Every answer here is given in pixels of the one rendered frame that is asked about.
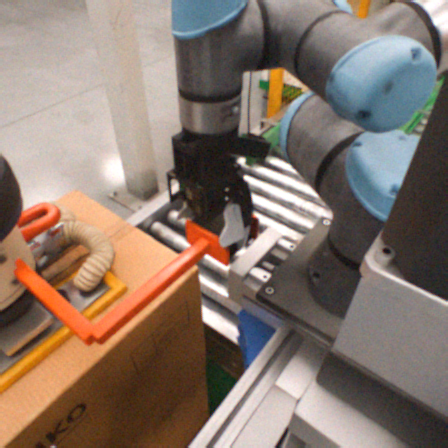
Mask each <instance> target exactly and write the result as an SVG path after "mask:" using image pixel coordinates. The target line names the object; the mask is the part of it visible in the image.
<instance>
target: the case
mask: <svg viewBox="0 0 448 448"><path fill-rule="evenodd" d="M55 201H56V202H59V203H62V204H64V205H65V206H67V207H68V208H69V209H70V210H71V211H72V212H73V213H74V215H75V216H76V221H78V222H81V223H88V224H89V225H92V226H93V227H96V228H97V229H99V230H100V231H101V232H103V233H104V235H106V236H107V238H108V239H110V241H111V243H112V244H113V246H114V251H115V252H116V254H115V257H114V264H113V265H112V266H110V269H109V270H108V271H109V272H110V273H111V274H113V275H114V276H115V277H117V278H118V279H119V280H120V281H122V282H123V283H124V284H126V287H127V292H126V293H125V294H123V295H122V296H121V297H120V298H119V299H117V300H116V301H115V302H114V303H112V304H111V305H110V306H109V307H107V308H106V309H105V310H104V311H102V312H101V313H100V314H99V315H98V316H96V317H95V318H94V319H93V320H91V321H90V322H91V323H92V324H93V325H95V324H96V323H97V322H98V321H99V320H101V319H102V318H103V317H104V316H106V315H107V314H108V313H109V312H110V311H112V310H113V309H114V308H115V307H117V306H118V305H119V304H120V303H121V302H123V301H124V300H125V299H126V298H127V297H130V296H131V295H132V294H133V293H135V292H136V291H137V289H138V288H139V287H141V286H142V285H143V284H144V283H146V282H147V281H148V280H149V279H150V278H152V277H153V276H154V275H155V274H156V273H158V272H159V271H160V270H161V269H163V268H164V267H165V266H166V265H168V264H170V263H171V262H172V261H173V260H174V259H176V258H177V257H178V256H179V254H178V253H176V252H174V251H173V250H171V249H170V248H167V247H166V246H164V245H162V244H161V243H159V242H158V241H156V240H155V239H153V238H152V237H150V236H148V235H147V234H145V233H144V232H142V231H141V230H139V229H137V228H136V227H134V226H133V225H130V224H129V223H127V222H125V220H124V219H122V218H121V217H119V216H118V215H116V214H114V213H113V212H111V211H110V210H108V209H107V208H105V207H103V206H102V205H100V204H99V203H97V202H96V201H94V200H92V199H91V198H89V197H88V196H86V195H85V194H83V193H81V192H80V191H77V190H76V189H75V190H73V191H71V192H69V193H67V194H66V195H64V196H62V197H60V198H59V199H57V200H55ZM89 258H91V252H90V251H89V250H88V249H87V248H86V247H85V246H82V245H79V246H78V247H76V248H75V249H73V250H72V251H70V252H69V253H67V254H66V255H64V256H63V257H61V259H60V260H58V261H57V262H55V263H54V264H52V265H51V266H49V267H48V268H46V269H45V270H43V271H42V272H41V273H42V279H44V280H45V281H46V282H47V283H48V284H49V285H50V286H51V287H52V288H53V287H55V286H56V285H57V284H59V283H60V282H62V281H63V280H65V279H66V278H67V277H69V276H70V275H72V274H73V273H74V272H76V271H77V270H79V269H80V268H81V267H82V264H85V263H87V260H88V259H89ZM205 365H206V351H205V337H204V323H203V308H202V294H201V279H200V268H198V267H196V266H195V265H194V266H193V267H191V268H190V269H189V270H188V271H187V272H186V273H184V274H183V275H182V276H181V277H180V278H179V279H178V280H176V281H175V282H174V283H173V284H172V285H171V286H170V287H168V289H167V290H165V291H164V292H163V293H162V294H160V295H159V296H158V297H157V298H156V299H155V300H154V301H152V302H151V303H150V304H149V305H148V306H147V307H146V308H144V309H143V310H142V311H141V312H140V313H139V314H137V315H136V316H135V317H134V318H133V319H132V320H131V321H129V322H128V323H127V324H126V325H125V326H124V327H122V328H120V329H119V330H118V331H117V332H116V334H115V335H114V336H112V337H111V338H110V339H109V340H108V341H107V342H105V343H104V344H103V345H98V344H97V343H96V342H95V343H94V344H92V345H91V346H89V347H88V346H86V345H85V344H84V343H83V342H81V340H80V339H79V338H78V337H77V336H76V335H75V334H74V335H73V336H72V337H70V338H69V339H68V340H67V341H64V342H63V343H62V344H61V345H59V346H58V347H57V349H56V350H55V351H53V352H52V353H51V354H50V355H48V356H47V357H46V358H45V359H43V360H42V361H41V362H40V363H38V364H37V365H36V366H35V367H34V368H32V369H31V370H30V371H29V372H27V373H26V374H25V375H24V376H22V377H21V378H20V379H19V380H17V381H16V382H15V383H14V384H12V385H11V386H10V387H9V388H8V389H6V390H5V391H4V392H3V393H1V394H0V448H51V447H52V446H55V447H56V448H131V447H132V446H133V445H134V444H135V443H136V442H137V441H138V440H139V438H140V437H141V436H142V435H143V434H144V433H146V432H147V430H148V429H149V428H150V427H151V426H152V425H153V424H154V422H155V421H156V420H157V419H158V418H159V417H160V416H161V414H162V413H163V412H164V411H165V410H166V409H167V408H168V407H169V405H170V404H171V403H172V402H173V401H174V400H175V399H176V397H177V396H178V395H179V394H180V393H181V392H182V391H183V389H184V388H185V387H186V386H187V385H188V384H189V383H190V382H191V380H192V379H193V378H195V377H196V376H197V375H198V374H199V372H200V371H201V370H202V369H203V368H204V367H205Z"/></svg>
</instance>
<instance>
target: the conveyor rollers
mask: <svg viewBox="0 0 448 448"><path fill-rule="evenodd" d="M428 118H429V116H428V115H425V116H424V117H423V118H422V119H421V121H420V122H419V123H418V124H416V125H417V126H415V127H414V128H413V129H412V130H411V132H410V133H409V134H408V135H407V136H410V135H415V136H417V137H420V135H421V134H422V133H423V130H424V128H425V126H426V123H427V121H428ZM279 146H280V144H279V143H278V144H277V146H274V147H273V148H272V149H271V150H270V151H269V154H268V155H270V156H268V157H267V159H265V158H260V159H259V160H257V161H256V163H258V164H261V165H264V166H267V167H269V168H271V169H274V170H276V171H279V172H281V173H283V174H286V175H288V176H291V177H293V178H295V179H299V180H301V181H304V182H306V181H305V180H304V178H303V177H302V176H301V175H300V174H299V173H298V172H295V171H294V170H293V169H292V168H291V166H290V165H289V164H288V163H286V162H288V161H287V159H286V158H285V156H284V155H283V153H282V150H281V148H280V147H279ZM271 156H273V157H275V158H273V157H271ZM276 158H278V159H280V160H278V159H276ZM281 160H283V161H285V162H283V161H281ZM237 163H238V164H241V168H242V170H244V171H246V172H248V173H250V174H253V175H255V176H257V177H260V178H263V179H265V180H267V181H270V182H272V183H274V184H277V185H279V186H281V187H284V188H286V190H288V191H290V192H293V193H296V194H298V195H301V196H303V197H305V198H307V199H310V200H312V201H314V202H317V203H319V204H321V205H324V206H326V204H325V203H324V202H323V201H322V200H321V199H320V198H319V197H318V196H317V194H316V193H315V192H314V191H313V190H312V189H311V186H310V185H307V184H305V183H303V182H300V181H298V180H294V179H292V178H290V177H287V176H285V175H282V174H280V173H278V172H275V171H273V170H270V169H268V168H266V167H263V166H260V165H258V164H255V163H254V164H252V165H251V166H250V167H249V166H246V165H245V164H244V163H245V159H243V158H240V159H239V160H238V162H237ZM245 175H246V176H244V177H245V181H248V187H249V188H251V189H253V190H256V192H258V193H260V194H263V195H265V196H268V197H270V198H272V199H274V200H276V201H278V202H281V203H283V204H285V205H287V206H289V207H292V208H295V209H297V210H299V211H301V212H304V213H306V214H308V215H310V216H312V217H314V218H317V219H320V217H321V216H325V217H328V218H330V219H331V217H333V214H332V213H331V211H330V210H327V209H325V208H323V207H321V206H318V205H316V204H314V203H312V202H309V201H307V200H305V199H302V198H300V197H298V196H296V195H292V194H290V193H288V192H285V191H283V190H281V188H279V187H276V186H274V185H272V184H269V183H267V182H265V181H263V180H259V179H257V178H255V177H253V176H250V175H248V174H246V173H245ZM306 183H307V182H306ZM250 193H251V192H250ZM251 196H252V199H253V207H255V208H257V209H259V210H262V211H264V212H267V213H269V214H271V215H273V216H275V217H277V218H279V219H281V220H283V221H285V222H287V224H289V225H292V226H295V227H297V228H299V229H301V230H303V231H305V232H307V233H308V232H309V231H310V230H311V229H312V228H313V226H314V225H315V224H316V221H314V220H312V219H310V218H308V217H305V216H303V215H301V214H299V213H297V212H295V211H291V210H289V209H287V208H285V207H283V206H281V205H278V204H276V203H274V202H272V201H270V200H268V199H265V198H263V197H260V196H258V195H256V194H254V193H251ZM326 207H327V206H326ZM178 213H179V211H177V210H175V209H173V210H171V211H170V213H169V214H168V220H169V221H171V222H173V224H175V225H176V226H178V227H180V228H182V229H183V230H185V231H186V226H185V220H187V219H190V220H191V219H192V218H190V217H188V216H187V217H185V218H182V219H180V220H178V219H177V214H178ZM253 214H255V215H257V216H259V222H258V228H259V229H262V230H264V231H266V230H267V229H268V228H269V227H270V228H272V229H274V230H276V231H278V232H280V233H282V234H283V237H282V239H283V240H285V241H287V242H289V243H291V244H294V245H296V246H297V245H298V244H299V243H300V241H301V240H302V239H303V238H304V237H305V235H303V234H301V233H298V232H296V231H294V230H291V229H289V228H287V227H285V226H283V225H281V224H279V222H277V221H275V220H273V219H271V218H269V217H267V216H265V215H262V214H259V213H257V212H255V211H253ZM151 234H153V235H154V236H156V237H158V238H159V239H161V240H163V241H164V242H166V243H169V244H170V245H172V246H174V247H175V248H177V249H179V250H180V251H182V252H183V251H184V250H185V249H187V248H188V247H189V246H190V244H189V243H188V242H187V238H185V237H183V236H182V235H180V234H178V233H176V232H175V231H173V230H171V229H169V228H167V227H165V226H163V225H161V224H160V222H158V223H155V224H153V226H152V227H151ZM198 262H200V263H201V264H203V265H205V266H206V267H208V268H210V269H211V270H213V271H215V272H216V273H218V274H220V275H221V276H223V277H225V278H226V279H228V268H229V266H231V265H232V264H229V265H228V266H227V267H225V266H223V265H222V264H220V263H219V262H217V261H215V260H214V259H212V258H211V257H209V256H207V255H206V256H205V257H204V258H203V259H202V260H199V261H198ZM200 279H201V291H202V292H203V293H205V294H207V295H208V296H210V297H211V298H213V299H214V300H216V301H217V302H219V303H221V304H222V305H224V306H225V307H227V308H228V309H231V310H232V311H234V312H236V313H237V314H238V313H239V312H240V311H241V309H242V306H241V305H239V304H237V303H236V302H234V301H233V300H231V299H228V297H227V295H228V290H227V289H226V288H224V287H222V285H221V284H219V283H218V282H216V281H214V280H213V279H211V278H209V277H208V276H206V275H205V274H203V273H201V272H200ZM202 308H203V310H205V311H206V312H208V313H209V314H211V315H212V316H214V317H215V318H217V319H218V320H220V321H221V323H223V324H224V325H226V326H227V327H229V328H231V329H233V330H234V331H236V332H237V333H239V332H238V330H237V326H236V325H235V324H233V323H232V321H229V320H228V319H226V318H225V317H223V316H222V315H220V314H219V313H217V312H216V311H214V310H212V309H211V308H209V307H208V306H206V305H205V304H203V303H202Z"/></svg>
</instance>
